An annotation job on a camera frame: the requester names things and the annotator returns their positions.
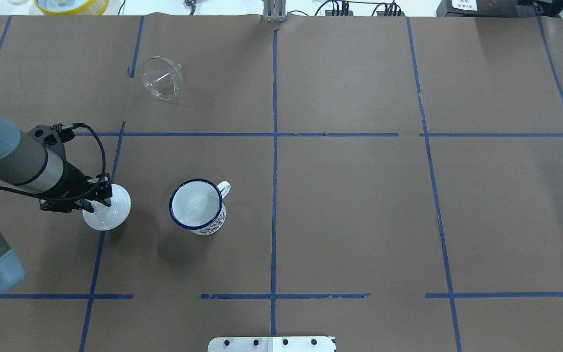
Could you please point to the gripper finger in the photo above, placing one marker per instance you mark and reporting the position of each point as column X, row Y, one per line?
column 87, row 206

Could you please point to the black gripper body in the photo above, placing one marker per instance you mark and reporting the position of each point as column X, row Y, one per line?
column 73, row 180

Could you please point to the white mug lid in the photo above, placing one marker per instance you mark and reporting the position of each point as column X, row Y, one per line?
column 105, row 218

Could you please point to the clear glass funnel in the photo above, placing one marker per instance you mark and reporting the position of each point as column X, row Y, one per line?
column 162, row 77

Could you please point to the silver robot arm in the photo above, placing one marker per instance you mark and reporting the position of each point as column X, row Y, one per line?
column 34, row 165

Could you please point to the white enamel mug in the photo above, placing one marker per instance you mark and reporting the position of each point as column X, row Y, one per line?
column 198, row 205

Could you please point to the yellow tape roll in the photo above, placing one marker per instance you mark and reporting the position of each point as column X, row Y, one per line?
column 72, row 7

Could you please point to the black computer box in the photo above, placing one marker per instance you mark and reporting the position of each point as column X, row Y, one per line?
column 485, row 8

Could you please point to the white camera post with base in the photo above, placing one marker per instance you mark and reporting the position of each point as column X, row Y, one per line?
column 273, row 344

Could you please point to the aluminium frame post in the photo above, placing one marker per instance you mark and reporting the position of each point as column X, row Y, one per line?
column 274, row 11

